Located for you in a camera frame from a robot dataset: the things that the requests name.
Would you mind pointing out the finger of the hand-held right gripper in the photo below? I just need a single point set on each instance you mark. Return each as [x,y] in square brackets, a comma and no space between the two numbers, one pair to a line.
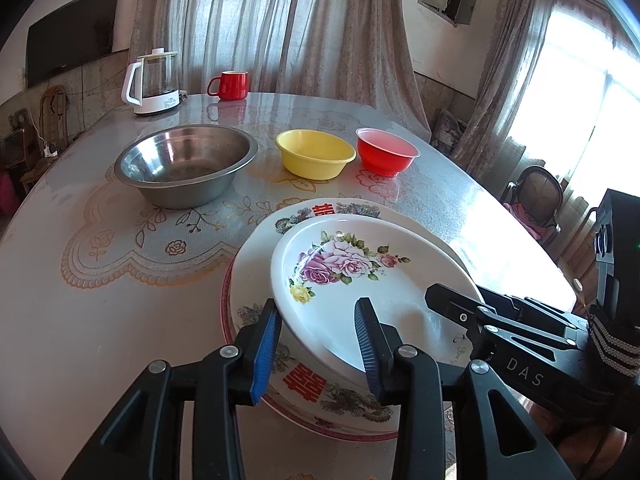
[450,300]
[525,337]

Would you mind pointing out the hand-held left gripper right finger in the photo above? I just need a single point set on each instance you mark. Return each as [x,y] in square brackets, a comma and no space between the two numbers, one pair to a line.
[367,350]

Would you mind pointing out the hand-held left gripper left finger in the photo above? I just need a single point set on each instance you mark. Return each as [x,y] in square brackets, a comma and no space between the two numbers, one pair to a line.
[265,355]

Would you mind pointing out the white plate with rose print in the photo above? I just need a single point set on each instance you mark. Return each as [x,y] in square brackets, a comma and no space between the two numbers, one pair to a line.
[400,300]

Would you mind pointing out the large pink-rimmed floral plate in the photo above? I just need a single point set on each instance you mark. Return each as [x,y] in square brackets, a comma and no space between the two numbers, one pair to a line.
[226,300]

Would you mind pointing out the red plastic bowl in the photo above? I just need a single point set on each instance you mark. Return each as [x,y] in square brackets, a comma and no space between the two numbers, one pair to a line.
[385,160]

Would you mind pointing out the yellow plastic bowl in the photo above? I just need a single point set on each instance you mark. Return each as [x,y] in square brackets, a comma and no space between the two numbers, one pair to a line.
[315,152]

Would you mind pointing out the stainless steel bowl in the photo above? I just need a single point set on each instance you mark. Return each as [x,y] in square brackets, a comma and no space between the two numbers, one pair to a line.
[185,160]

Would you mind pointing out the person's right hand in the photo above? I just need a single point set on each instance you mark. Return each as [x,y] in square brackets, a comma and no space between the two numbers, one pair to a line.
[615,350]

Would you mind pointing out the pink seat cushion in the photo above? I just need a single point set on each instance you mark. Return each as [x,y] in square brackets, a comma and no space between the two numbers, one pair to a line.
[525,220]

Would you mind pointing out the dark wicker-back chair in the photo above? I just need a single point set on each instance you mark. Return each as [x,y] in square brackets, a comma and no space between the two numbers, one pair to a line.
[537,185]

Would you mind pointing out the patterned bag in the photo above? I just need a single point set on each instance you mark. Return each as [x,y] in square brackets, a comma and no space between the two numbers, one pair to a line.
[450,130]

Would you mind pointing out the beige sheer curtain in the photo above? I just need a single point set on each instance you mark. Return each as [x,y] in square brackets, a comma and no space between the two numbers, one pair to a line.
[505,85]
[275,25]

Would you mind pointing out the bright window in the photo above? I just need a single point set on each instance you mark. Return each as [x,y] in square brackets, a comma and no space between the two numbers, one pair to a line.
[590,85]

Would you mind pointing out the red mug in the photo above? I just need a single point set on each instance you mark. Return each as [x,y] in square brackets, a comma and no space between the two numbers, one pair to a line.
[232,86]

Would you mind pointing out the white glass electric kettle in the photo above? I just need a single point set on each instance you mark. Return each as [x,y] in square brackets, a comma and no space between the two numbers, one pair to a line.
[155,85]

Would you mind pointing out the white power strip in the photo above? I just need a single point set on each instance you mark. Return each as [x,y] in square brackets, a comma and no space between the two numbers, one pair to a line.
[50,150]

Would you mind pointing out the pink plastic stool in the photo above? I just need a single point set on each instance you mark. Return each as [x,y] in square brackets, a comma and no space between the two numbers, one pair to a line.
[7,192]

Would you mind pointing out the light wooden chair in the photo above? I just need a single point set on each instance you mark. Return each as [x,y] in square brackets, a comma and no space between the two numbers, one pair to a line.
[52,110]

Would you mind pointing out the small dark appliance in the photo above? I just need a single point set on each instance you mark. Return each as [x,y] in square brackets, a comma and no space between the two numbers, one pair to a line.
[12,147]

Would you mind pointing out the black wall television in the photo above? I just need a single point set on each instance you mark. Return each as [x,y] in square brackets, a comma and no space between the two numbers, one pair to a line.
[70,35]

